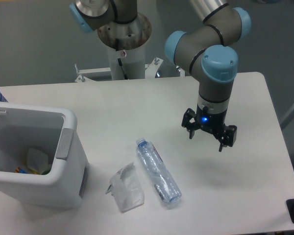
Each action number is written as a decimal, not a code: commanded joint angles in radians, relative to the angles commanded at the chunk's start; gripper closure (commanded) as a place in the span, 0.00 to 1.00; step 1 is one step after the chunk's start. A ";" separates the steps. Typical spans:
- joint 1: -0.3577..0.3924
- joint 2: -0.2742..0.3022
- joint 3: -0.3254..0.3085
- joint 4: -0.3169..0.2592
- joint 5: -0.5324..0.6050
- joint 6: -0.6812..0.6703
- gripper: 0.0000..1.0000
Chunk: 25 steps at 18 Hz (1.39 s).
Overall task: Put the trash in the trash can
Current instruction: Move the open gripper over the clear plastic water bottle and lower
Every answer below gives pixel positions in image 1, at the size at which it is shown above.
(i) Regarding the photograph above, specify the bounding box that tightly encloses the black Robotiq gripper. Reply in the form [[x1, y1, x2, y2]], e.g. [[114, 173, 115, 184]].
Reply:
[[181, 106, 237, 152]]

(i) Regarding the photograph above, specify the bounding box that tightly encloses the clear crushed plastic bottle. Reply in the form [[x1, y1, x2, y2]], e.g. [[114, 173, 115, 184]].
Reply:
[[136, 138, 182, 204]]

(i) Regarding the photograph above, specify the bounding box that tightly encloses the clear plastic food wrapper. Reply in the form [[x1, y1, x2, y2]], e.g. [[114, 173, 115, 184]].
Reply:
[[105, 162, 145, 213]]

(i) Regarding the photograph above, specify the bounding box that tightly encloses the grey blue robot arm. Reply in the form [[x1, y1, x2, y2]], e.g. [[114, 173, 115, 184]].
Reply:
[[70, 0, 251, 148]]

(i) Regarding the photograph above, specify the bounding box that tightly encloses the white plastic trash can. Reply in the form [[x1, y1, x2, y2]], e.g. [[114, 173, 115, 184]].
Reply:
[[0, 102, 89, 208]]

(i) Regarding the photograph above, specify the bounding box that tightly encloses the crumpled white tissue in bin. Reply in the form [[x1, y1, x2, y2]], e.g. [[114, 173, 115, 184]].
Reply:
[[26, 148, 49, 174]]

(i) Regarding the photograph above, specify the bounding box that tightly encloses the colourful wrapper in bin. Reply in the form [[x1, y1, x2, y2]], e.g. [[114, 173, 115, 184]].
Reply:
[[14, 167, 40, 175]]

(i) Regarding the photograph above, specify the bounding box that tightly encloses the white metal base frame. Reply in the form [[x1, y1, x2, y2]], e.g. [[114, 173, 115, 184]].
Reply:
[[75, 57, 186, 83]]

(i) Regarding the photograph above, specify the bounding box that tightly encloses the black cable on pedestal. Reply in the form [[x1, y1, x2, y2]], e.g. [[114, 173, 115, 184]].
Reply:
[[115, 38, 128, 80]]

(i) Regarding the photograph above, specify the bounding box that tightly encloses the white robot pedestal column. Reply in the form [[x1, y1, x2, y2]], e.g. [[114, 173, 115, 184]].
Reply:
[[98, 13, 152, 68]]

